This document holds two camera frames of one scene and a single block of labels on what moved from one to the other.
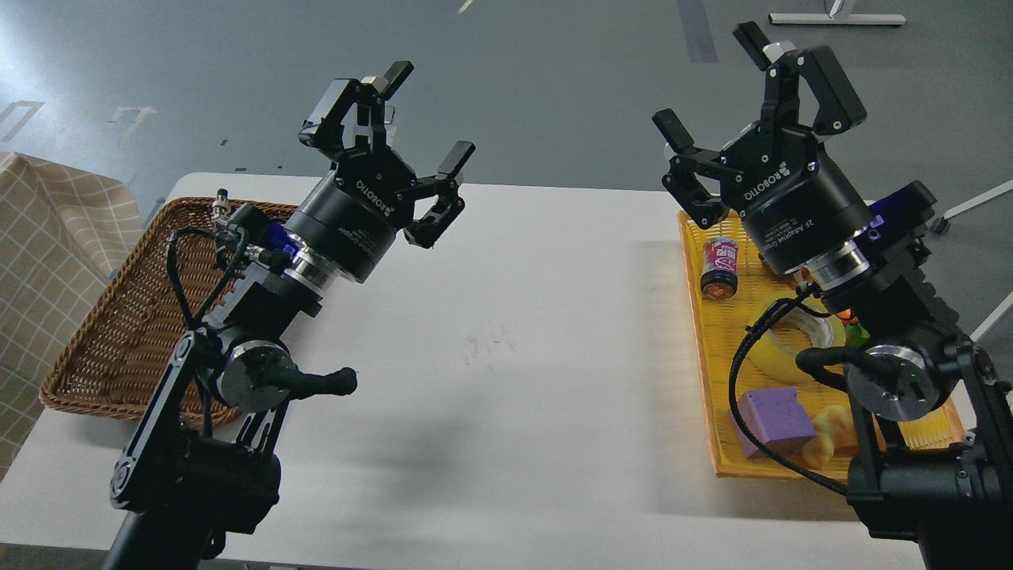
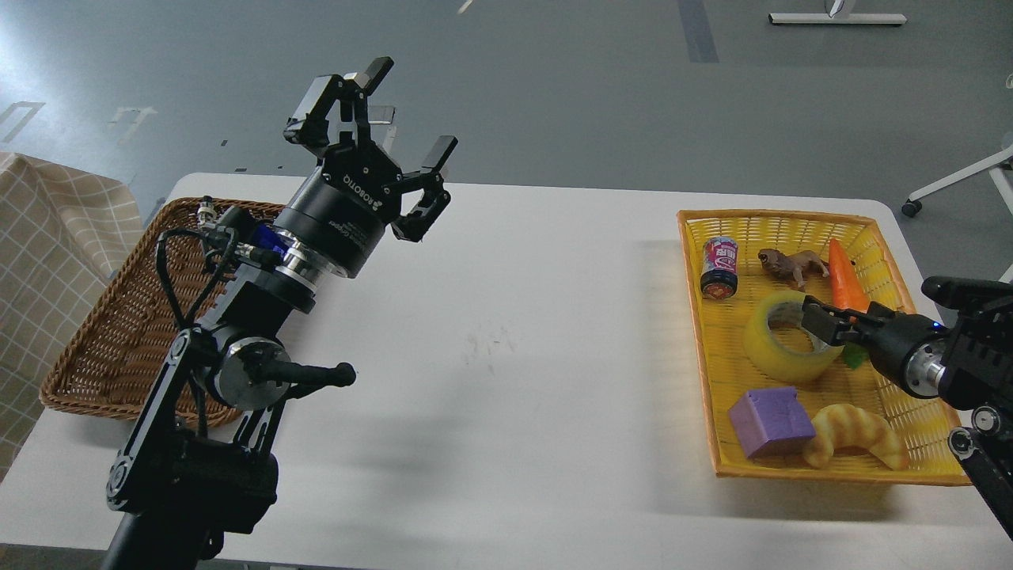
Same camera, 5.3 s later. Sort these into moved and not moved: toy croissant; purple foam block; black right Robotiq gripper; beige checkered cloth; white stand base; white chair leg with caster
Moved: white chair leg with caster; black right Robotiq gripper
Not moved: beige checkered cloth; toy croissant; purple foam block; white stand base
